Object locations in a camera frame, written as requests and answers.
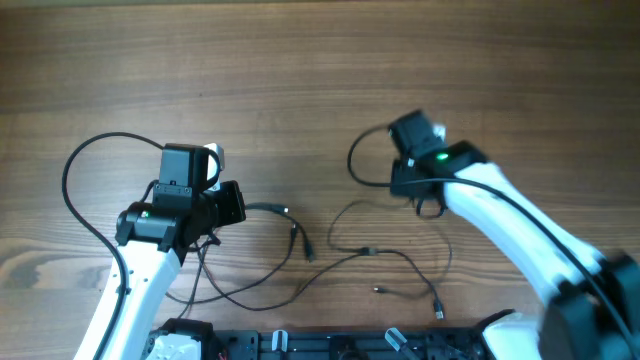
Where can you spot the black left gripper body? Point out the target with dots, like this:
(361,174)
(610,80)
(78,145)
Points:
(231,203)

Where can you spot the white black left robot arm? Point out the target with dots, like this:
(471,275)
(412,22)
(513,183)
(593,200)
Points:
(153,238)

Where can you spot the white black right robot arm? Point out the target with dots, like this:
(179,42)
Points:
(590,300)

